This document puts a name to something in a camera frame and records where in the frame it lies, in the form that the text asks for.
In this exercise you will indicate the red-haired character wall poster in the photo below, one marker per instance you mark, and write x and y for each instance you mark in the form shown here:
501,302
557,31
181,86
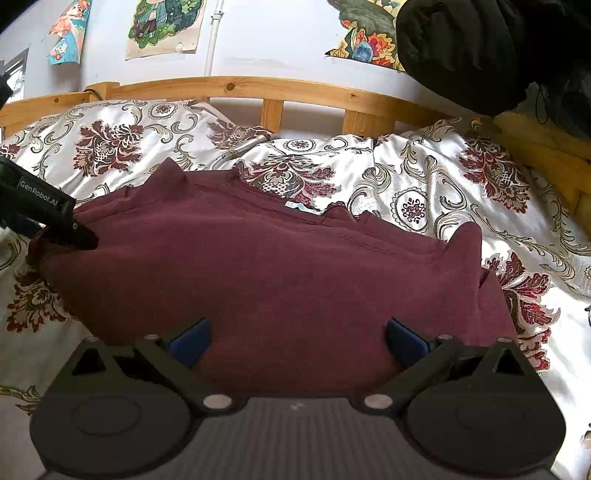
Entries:
69,30

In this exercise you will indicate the grey framed wall picture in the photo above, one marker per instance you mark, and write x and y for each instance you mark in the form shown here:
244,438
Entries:
18,76

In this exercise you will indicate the wooden bed frame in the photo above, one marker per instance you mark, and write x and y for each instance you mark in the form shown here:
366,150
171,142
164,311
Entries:
240,90

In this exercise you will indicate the maroon sweatshirt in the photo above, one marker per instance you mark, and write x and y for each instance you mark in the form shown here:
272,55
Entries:
277,277

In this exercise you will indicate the floral white bedsheet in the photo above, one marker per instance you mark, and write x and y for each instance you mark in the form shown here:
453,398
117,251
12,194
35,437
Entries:
461,194

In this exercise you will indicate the black cloth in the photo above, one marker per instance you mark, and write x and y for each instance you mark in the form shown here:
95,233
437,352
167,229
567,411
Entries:
471,50

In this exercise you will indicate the white wall pipe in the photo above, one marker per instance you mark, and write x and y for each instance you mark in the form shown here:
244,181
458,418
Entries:
214,37

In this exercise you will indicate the green blond character wall poster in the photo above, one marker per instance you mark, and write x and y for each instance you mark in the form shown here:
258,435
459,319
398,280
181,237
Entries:
164,25

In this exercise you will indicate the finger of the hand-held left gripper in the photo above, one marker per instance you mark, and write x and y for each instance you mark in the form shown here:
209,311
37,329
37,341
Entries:
76,235
23,226

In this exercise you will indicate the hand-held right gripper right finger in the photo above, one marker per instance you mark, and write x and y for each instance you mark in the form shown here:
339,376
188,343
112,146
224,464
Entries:
406,344

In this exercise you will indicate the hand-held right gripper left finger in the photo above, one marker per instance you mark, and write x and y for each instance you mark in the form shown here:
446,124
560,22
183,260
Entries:
191,344

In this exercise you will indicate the colourful patterned wall poster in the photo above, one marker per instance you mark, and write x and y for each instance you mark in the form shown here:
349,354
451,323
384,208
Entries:
369,44

